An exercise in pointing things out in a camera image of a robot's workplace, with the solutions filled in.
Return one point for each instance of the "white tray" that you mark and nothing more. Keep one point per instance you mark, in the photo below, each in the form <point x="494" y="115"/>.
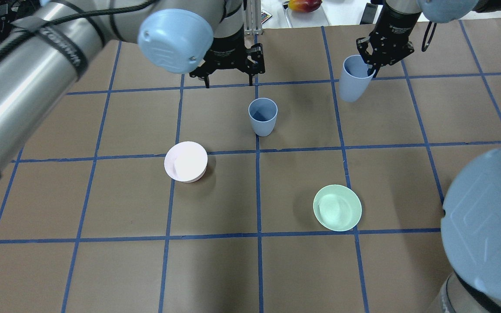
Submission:
<point x="302" y="20"/>

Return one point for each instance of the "blue cup on table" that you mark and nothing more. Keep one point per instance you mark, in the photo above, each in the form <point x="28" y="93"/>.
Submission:
<point x="263" y="114"/>

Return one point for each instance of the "blue cup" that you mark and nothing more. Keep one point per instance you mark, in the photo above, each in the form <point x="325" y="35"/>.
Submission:
<point x="354" y="79"/>
<point x="263" y="114"/>

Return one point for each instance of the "pink bowl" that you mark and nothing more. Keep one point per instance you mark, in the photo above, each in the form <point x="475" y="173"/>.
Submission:
<point x="186" y="162"/>

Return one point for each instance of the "aluminium frame post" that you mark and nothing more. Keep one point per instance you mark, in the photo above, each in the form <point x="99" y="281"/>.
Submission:
<point x="252" y="17"/>

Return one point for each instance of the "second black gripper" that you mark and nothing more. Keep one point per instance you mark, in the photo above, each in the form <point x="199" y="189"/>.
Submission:
<point x="392" y="27"/>

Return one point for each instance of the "black phone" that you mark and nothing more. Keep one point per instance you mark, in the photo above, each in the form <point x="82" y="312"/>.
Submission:
<point x="369" y="13"/>

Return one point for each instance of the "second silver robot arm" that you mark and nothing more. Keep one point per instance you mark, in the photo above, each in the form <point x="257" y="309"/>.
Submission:
<point x="471" y="225"/>

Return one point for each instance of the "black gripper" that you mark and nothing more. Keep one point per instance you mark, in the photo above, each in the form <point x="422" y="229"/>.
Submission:
<point x="228" y="48"/>

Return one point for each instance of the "remote control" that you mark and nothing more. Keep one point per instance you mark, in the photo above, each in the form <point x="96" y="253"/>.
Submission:
<point x="265" y="16"/>

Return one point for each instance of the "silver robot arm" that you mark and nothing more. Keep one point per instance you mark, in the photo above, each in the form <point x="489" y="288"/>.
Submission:
<point x="48" y="52"/>

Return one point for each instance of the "mango fruit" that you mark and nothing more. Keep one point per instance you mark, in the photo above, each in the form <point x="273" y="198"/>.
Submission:
<point x="304" y="6"/>

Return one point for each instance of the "green bowl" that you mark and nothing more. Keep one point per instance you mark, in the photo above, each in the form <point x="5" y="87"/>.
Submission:
<point x="337" y="208"/>

